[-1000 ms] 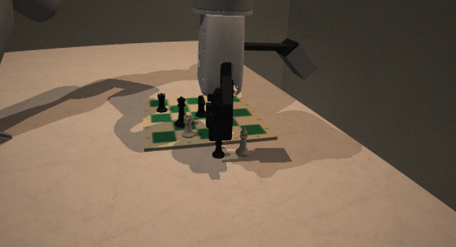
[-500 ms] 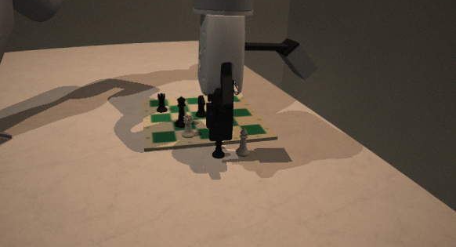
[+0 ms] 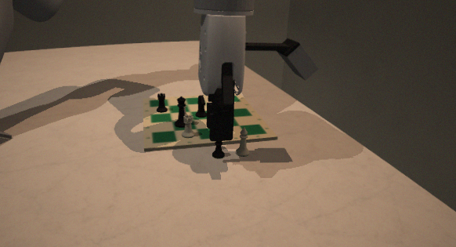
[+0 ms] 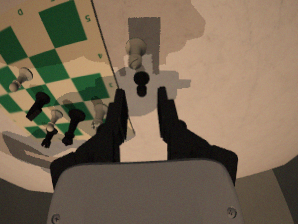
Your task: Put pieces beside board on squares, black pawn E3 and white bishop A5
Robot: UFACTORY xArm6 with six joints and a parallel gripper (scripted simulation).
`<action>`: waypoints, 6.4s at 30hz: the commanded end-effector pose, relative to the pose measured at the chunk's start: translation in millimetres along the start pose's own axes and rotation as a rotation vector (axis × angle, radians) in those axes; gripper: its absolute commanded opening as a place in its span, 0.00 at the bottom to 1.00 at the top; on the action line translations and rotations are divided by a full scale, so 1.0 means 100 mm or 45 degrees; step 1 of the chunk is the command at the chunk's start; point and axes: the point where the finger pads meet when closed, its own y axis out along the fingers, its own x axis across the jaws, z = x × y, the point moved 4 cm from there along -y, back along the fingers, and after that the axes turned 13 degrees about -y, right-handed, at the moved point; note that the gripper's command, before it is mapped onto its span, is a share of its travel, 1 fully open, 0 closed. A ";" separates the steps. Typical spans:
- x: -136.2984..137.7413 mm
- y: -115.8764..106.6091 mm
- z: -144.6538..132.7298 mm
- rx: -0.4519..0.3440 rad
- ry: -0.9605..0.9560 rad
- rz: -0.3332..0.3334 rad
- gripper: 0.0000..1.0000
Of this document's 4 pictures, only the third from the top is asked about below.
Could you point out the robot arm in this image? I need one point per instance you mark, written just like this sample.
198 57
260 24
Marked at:
42 10

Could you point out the green and cream chessboard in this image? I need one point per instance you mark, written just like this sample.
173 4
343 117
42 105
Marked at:
160 132

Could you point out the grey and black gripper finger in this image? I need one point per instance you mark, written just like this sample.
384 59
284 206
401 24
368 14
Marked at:
209 107
221 119

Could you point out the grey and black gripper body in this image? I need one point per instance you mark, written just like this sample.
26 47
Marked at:
222 39

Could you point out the white rook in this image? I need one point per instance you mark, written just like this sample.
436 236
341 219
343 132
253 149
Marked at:
188 133

